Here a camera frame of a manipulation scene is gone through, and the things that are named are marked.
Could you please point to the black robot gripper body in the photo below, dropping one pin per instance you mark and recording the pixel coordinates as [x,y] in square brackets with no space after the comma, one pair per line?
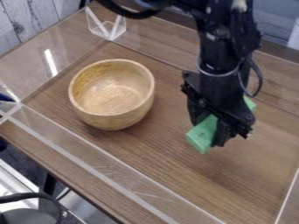
[224,88]

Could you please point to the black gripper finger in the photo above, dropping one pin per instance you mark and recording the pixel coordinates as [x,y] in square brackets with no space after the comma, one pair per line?
[228,130]
[200,109]

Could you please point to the green rectangular block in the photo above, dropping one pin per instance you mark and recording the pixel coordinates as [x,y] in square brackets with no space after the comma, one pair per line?
[200,135]

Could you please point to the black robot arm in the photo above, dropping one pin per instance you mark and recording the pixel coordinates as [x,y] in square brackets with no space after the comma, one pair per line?
[228,28]

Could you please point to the light wooden bowl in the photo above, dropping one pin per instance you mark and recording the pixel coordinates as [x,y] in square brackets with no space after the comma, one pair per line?
[113,93]

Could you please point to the black table leg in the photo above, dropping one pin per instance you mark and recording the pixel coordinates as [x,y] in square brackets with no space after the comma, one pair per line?
[50,184]

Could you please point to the clear acrylic tray wall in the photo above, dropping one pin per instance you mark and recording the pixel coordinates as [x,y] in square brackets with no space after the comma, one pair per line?
[141,173]

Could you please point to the black metal bracket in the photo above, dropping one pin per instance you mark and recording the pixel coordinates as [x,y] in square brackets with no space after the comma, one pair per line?
[50,208]

